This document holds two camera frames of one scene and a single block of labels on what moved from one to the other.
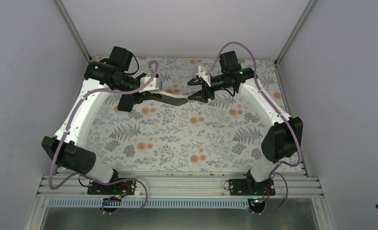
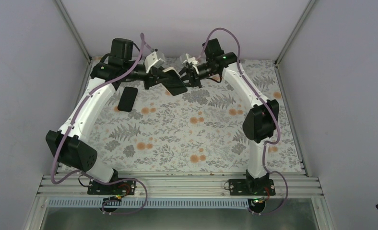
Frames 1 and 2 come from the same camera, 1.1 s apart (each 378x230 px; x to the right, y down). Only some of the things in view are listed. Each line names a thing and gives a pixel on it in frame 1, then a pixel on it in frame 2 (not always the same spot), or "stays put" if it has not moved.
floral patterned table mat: x=159 y=132 stays put
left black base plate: x=124 y=187 stays put
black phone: x=177 y=100 to x=173 y=82
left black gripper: x=147 y=96 to x=155 y=73
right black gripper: x=204 y=94 to x=190 y=75
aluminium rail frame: x=176 y=185 stays put
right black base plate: x=244 y=187 stays put
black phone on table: x=126 y=102 stays put
